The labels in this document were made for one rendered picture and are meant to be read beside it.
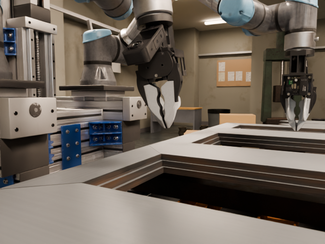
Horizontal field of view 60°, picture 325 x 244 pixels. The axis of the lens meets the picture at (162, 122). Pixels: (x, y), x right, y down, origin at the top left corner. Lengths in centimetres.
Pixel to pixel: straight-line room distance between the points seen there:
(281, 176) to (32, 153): 58
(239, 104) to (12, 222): 936
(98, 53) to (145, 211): 90
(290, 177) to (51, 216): 43
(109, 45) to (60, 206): 90
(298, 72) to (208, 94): 907
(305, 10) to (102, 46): 73
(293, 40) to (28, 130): 69
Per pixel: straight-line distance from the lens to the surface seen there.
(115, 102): 109
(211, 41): 997
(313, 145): 104
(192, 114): 716
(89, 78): 117
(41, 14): 111
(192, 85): 944
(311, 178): 61
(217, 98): 975
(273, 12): 86
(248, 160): 64
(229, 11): 75
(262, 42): 785
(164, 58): 53
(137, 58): 47
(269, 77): 697
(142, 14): 56
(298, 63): 81
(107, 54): 120
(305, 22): 83
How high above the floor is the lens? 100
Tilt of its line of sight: 5 degrees down
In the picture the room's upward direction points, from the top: straight up
